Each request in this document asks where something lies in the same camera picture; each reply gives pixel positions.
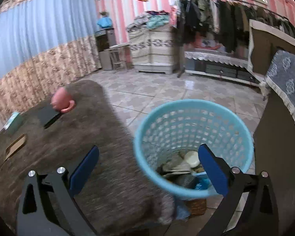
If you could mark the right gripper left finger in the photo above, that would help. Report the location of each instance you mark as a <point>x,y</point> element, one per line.
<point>36,216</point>

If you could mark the shaggy brown carpet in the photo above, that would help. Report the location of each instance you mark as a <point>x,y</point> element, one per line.
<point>117,197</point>

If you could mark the light blue plastic basket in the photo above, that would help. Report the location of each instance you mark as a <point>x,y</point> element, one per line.
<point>182,126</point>

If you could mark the cloth covered chest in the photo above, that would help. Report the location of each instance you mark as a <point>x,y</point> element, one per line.
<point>154,50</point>

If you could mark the blue plastic bag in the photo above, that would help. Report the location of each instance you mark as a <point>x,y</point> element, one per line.
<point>202,181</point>

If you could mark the water dispenser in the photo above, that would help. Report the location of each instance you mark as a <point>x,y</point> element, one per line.
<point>105,38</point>

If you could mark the teal tissue box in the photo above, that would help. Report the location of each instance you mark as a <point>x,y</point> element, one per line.
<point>13,123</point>

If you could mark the pink pig mug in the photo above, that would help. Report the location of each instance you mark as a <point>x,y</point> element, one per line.
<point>62,101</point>

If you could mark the black notebook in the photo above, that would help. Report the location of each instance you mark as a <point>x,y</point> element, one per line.
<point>48,115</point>

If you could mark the black quilted pouch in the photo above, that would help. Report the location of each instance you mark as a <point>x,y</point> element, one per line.
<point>186,181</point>

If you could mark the small folding table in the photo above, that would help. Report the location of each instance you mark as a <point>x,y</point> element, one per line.
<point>119,55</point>

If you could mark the clothes rack with garments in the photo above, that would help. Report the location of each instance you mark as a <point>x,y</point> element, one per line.
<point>220,26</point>

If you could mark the beige cloth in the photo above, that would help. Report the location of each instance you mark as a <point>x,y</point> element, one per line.
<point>175,166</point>

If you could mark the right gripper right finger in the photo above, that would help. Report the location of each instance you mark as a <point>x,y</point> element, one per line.
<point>260,213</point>

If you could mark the brown wooden board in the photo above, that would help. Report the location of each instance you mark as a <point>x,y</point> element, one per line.
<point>264,42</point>

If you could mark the blue patterned sofa cover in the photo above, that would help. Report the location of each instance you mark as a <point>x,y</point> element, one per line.
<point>278,87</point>

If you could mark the brown phone case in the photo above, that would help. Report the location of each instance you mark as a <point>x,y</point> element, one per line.
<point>15,146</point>

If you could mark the pile of folded clothes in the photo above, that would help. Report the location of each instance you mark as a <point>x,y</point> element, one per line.
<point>149,20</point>

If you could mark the low tv bench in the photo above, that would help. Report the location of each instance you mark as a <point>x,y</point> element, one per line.
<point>220,65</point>

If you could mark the blue floral curtain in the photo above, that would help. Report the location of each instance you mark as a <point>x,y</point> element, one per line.
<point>44,44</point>

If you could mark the blue covered water bottle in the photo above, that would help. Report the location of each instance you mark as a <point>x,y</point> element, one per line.
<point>104,21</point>

